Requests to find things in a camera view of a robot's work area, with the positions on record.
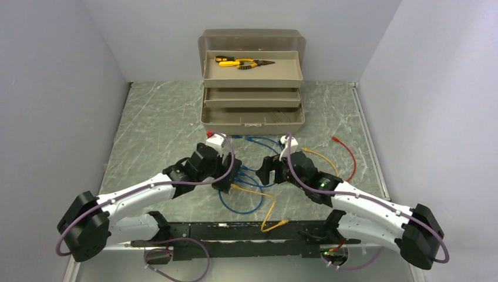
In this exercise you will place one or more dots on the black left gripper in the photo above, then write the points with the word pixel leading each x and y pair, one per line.
pixel 225 169

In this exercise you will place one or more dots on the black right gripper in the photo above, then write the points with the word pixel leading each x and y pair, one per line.
pixel 271 164

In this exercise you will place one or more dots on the blue ethernet cable long loop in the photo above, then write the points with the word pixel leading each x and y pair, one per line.
pixel 242 202

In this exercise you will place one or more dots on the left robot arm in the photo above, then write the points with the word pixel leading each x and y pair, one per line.
pixel 92 223

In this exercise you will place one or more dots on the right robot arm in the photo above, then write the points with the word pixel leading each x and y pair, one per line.
pixel 413 232

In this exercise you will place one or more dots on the beige plastic toolbox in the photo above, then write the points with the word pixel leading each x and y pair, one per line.
pixel 265 100

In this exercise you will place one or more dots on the yellow black pliers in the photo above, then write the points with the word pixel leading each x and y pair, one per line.
pixel 245 64

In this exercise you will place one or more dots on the yellow black screwdriver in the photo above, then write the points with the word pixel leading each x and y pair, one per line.
pixel 231 59

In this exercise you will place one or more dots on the aluminium frame rail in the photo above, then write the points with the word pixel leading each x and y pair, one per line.
pixel 353 88

